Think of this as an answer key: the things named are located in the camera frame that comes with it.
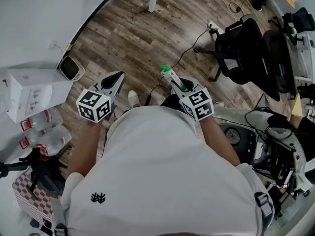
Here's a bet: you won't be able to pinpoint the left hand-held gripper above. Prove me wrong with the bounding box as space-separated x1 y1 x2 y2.
76 70 126 124

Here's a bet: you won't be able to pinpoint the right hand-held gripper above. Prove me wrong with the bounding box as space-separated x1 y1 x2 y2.
170 76 215 122

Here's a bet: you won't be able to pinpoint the green white box of bandages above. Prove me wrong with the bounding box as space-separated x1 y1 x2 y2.
159 64 189 93

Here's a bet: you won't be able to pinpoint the person's left forearm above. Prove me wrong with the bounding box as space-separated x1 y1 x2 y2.
67 118 105 177

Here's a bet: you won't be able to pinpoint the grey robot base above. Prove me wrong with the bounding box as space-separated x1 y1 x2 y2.
213 105 310 194

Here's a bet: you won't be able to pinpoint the person's right forearm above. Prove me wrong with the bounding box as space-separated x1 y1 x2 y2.
198 117 241 167

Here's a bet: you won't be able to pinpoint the person's black trousers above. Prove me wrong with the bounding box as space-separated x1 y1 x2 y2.
160 93 184 109

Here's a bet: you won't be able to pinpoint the small white fan heater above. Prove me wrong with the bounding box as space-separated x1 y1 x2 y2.
59 55 86 81

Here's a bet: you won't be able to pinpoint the black mesh office chair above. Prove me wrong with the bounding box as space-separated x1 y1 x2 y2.
268 7 315 46
193 17 269 85
262 29 297 102

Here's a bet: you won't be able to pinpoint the white power strip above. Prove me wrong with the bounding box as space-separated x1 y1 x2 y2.
207 21 225 35

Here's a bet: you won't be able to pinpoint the clear plastic water bottle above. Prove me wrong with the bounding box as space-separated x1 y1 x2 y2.
19 123 72 157
20 107 64 132

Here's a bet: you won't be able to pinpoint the white printed carton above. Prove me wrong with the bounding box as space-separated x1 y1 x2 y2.
5 68 74 123

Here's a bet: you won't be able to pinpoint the person's white shirt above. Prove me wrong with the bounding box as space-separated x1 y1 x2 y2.
60 105 274 236

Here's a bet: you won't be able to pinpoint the black tripod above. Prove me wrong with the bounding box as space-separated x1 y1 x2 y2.
0 147 68 199

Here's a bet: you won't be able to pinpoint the red white checkered cloth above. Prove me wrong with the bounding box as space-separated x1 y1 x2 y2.
12 173 54 225

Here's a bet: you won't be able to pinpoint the black power cable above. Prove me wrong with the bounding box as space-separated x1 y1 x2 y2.
144 28 212 107

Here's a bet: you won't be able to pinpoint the white cable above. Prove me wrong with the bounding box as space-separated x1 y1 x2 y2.
211 0 243 22

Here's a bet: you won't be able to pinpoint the grey backpack strap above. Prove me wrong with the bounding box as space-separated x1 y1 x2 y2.
254 191 275 227
54 223 69 236

